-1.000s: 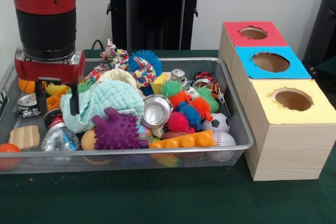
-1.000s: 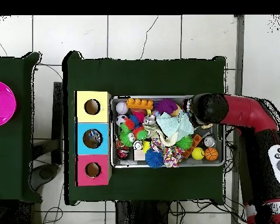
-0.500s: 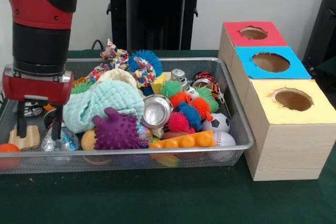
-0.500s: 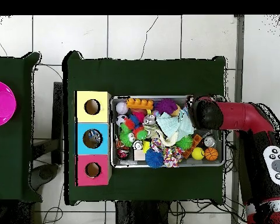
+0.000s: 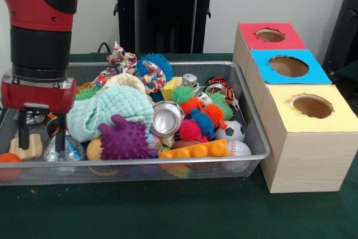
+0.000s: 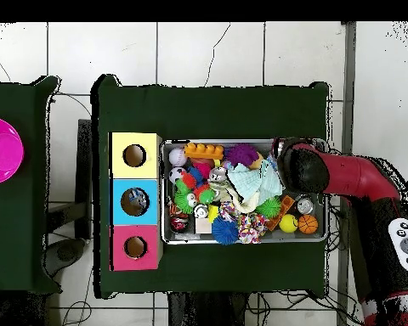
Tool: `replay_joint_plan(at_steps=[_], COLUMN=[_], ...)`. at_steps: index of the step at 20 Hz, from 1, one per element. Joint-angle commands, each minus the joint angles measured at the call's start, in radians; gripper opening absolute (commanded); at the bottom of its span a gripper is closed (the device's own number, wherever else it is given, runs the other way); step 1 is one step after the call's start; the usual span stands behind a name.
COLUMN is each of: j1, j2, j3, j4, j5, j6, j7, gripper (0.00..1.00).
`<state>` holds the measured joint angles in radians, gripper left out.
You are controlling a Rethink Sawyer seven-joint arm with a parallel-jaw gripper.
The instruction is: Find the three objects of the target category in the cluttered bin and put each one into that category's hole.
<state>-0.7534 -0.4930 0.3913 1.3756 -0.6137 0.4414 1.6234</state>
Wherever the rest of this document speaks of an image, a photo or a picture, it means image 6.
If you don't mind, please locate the mint green waffle cloth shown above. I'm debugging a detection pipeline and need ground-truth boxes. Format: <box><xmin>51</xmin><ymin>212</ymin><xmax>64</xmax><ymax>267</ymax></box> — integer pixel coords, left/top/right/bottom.
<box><xmin>226</xmin><ymin>158</ymin><xmax>284</xmax><ymax>203</ymax></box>

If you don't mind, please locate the colourful patterned cloth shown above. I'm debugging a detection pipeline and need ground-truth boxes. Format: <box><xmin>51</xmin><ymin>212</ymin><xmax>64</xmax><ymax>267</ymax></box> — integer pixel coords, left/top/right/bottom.
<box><xmin>236</xmin><ymin>212</ymin><xmax>269</xmax><ymax>245</ymax></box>

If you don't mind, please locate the wooden box with three holes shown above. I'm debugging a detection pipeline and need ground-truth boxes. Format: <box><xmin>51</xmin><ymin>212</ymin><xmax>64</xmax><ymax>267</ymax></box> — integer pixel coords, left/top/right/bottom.
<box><xmin>107</xmin><ymin>131</ymin><xmax>163</xmax><ymax>272</ymax></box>

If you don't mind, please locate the silver mesh bin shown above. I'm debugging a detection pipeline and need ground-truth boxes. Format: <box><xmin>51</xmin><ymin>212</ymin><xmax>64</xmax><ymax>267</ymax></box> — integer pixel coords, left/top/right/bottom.
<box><xmin>160</xmin><ymin>138</ymin><xmax>329</xmax><ymax>245</ymax></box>

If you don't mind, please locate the orange plastic building block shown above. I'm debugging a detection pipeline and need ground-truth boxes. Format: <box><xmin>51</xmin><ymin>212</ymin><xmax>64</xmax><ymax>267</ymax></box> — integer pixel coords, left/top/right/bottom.
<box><xmin>184</xmin><ymin>142</ymin><xmax>225</xmax><ymax>161</ymax></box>

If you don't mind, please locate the small white baseball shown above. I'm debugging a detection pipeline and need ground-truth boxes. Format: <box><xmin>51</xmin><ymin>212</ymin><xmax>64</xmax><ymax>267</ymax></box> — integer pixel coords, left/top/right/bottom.
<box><xmin>168</xmin><ymin>147</ymin><xmax>189</xmax><ymax>168</ymax></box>

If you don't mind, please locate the purple spiky rubber ball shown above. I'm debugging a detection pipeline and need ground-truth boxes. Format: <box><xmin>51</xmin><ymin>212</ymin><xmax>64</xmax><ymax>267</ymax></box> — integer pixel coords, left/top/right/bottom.
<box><xmin>226</xmin><ymin>143</ymin><xmax>260</xmax><ymax>168</ymax></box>

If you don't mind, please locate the blue spiky rubber ball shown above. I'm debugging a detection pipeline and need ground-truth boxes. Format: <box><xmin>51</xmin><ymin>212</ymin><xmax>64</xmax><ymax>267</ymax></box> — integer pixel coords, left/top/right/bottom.
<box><xmin>210</xmin><ymin>216</ymin><xmax>240</xmax><ymax>246</ymax></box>

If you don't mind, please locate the dark green tablecloth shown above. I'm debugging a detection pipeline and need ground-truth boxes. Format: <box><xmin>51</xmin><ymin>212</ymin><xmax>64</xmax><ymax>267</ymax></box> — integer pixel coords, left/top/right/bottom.
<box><xmin>90</xmin><ymin>73</ymin><xmax>330</xmax><ymax>300</ymax></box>
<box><xmin>0</xmin><ymin>75</ymin><xmax>63</xmax><ymax>295</ymax></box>

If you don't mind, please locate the green fuzzy toy with eyes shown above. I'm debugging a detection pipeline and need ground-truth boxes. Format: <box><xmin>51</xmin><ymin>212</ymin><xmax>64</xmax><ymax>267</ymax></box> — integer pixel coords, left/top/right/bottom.
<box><xmin>256</xmin><ymin>195</ymin><xmax>282</xmax><ymax>219</ymax></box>

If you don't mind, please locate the yellow smiley ball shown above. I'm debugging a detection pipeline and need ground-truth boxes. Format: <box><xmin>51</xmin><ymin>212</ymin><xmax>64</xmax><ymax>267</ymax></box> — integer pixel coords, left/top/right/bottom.
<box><xmin>278</xmin><ymin>213</ymin><xmax>299</xmax><ymax>234</ymax></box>

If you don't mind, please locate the small silver can black label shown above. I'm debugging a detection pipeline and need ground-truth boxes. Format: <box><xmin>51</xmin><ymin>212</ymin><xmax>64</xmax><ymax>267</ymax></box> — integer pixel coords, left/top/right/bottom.
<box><xmin>296</xmin><ymin>196</ymin><xmax>315</xmax><ymax>216</ymax></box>

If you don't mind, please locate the small orange basketball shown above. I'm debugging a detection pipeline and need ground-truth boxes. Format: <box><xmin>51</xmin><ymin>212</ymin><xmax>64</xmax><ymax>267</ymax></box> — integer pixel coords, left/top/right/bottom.
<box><xmin>297</xmin><ymin>214</ymin><xmax>320</xmax><ymax>235</ymax></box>

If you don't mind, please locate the black upright panel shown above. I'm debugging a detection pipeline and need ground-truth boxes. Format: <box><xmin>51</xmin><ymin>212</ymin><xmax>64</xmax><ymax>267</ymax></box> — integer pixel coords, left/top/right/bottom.
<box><xmin>75</xmin><ymin>118</ymin><xmax>94</xmax><ymax>240</ymax></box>

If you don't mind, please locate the dark grey rounded base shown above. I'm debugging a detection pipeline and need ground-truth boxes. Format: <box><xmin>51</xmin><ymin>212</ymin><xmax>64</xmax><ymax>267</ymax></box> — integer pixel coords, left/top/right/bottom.
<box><xmin>42</xmin><ymin>237</ymin><xmax>87</xmax><ymax>278</ymax></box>

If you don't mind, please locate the pink plastic bowl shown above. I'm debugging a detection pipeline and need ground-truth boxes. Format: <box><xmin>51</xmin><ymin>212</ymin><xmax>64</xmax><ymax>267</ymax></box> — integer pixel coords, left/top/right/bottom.
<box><xmin>0</xmin><ymin>116</ymin><xmax>26</xmax><ymax>186</ymax></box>

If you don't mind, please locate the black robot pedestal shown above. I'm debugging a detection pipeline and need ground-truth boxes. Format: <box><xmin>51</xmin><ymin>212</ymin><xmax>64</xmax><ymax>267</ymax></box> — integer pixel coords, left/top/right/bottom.
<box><xmin>167</xmin><ymin>290</ymin><xmax>249</xmax><ymax>326</ymax></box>

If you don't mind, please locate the black cable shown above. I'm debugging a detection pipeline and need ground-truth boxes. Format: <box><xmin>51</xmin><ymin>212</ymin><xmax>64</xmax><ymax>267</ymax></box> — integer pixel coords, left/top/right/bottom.
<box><xmin>246</xmin><ymin>291</ymin><xmax>271</xmax><ymax>326</ymax></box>

